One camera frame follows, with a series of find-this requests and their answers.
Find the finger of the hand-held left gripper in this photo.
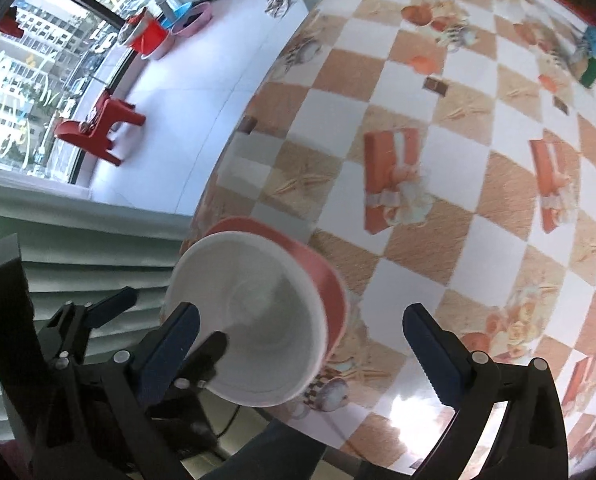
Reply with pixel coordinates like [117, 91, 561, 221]
[165, 331, 229, 402]
[47, 286, 139, 367]

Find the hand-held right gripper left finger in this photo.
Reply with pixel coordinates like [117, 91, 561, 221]
[30, 301, 201, 480]

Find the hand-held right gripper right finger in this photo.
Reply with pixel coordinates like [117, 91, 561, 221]
[402, 302, 572, 480]

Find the red and white bowl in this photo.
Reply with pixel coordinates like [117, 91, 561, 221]
[165, 216, 351, 408]

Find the person's blue trouser leg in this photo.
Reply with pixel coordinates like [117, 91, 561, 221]
[235, 417, 326, 480]

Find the checkered printed tablecloth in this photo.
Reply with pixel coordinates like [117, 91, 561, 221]
[180, 0, 596, 476]

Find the red plastic stool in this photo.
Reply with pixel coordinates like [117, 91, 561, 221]
[54, 87, 147, 168]

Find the glass window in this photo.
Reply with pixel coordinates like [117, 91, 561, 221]
[0, 0, 179, 186]

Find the red plastic bucket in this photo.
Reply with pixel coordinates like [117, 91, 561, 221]
[127, 14, 171, 57]

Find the pink plastic basin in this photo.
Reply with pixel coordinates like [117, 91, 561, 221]
[170, 2, 213, 39]

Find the blue plastic basin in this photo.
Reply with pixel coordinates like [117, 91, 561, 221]
[163, 2, 194, 28]

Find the black cable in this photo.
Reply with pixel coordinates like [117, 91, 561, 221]
[213, 402, 242, 442]

